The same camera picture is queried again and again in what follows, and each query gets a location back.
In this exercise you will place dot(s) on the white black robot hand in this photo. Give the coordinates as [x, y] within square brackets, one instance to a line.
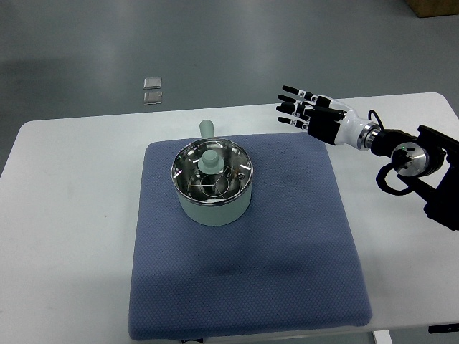
[323, 118]

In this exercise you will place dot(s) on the glass lid with green knob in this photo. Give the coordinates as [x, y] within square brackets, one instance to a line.
[212, 171]

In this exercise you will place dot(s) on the pale green pot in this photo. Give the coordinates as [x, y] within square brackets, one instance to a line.
[212, 215]

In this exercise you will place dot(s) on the blue fabric mat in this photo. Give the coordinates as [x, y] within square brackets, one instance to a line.
[288, 263]

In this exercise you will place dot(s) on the cardboard box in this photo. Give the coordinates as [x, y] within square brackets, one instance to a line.
[432, 8]

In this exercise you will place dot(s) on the upper metal floor plate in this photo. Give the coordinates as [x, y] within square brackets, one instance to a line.
[150, 83]

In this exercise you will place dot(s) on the white table leg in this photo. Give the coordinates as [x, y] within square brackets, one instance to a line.
[382, 337]

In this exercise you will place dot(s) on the black bracket under table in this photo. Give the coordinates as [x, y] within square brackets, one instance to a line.
[446, 328]

